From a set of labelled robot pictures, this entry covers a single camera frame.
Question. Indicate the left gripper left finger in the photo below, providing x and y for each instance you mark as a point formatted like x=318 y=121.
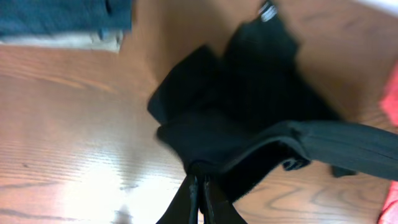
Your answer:
x=183 y=209

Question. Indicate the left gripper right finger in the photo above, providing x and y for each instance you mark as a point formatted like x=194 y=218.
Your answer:
x=217 y=209

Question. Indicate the black t-shirt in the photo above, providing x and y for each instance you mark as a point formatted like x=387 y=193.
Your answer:
x=239 y=116

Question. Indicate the folded beige garment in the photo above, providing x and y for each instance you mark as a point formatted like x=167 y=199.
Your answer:
x=103 y=40

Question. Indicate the red t-shirt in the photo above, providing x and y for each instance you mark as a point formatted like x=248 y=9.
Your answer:
x=389 y=106

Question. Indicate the folded navy blue garment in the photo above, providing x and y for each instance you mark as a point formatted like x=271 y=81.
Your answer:
x=44 y=17

